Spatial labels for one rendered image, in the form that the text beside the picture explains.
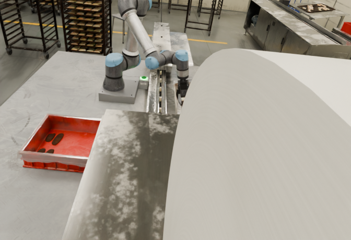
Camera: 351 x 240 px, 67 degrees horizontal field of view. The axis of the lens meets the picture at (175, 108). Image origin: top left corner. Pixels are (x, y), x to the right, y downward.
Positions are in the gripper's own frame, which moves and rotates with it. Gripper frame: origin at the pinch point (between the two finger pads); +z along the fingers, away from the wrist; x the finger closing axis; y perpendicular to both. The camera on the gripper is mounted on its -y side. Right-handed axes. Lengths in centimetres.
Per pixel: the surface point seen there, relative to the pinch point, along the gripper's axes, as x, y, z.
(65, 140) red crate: 67, -33, -3
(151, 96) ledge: 22.2, 15.1, 1.6
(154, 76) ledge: 21, 46, 2
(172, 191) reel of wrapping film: 6, -133, -78
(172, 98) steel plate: 8.1, 21.5, 8.4
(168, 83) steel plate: 10.6, 44.8, 8.0
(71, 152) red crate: 61, -42, -2
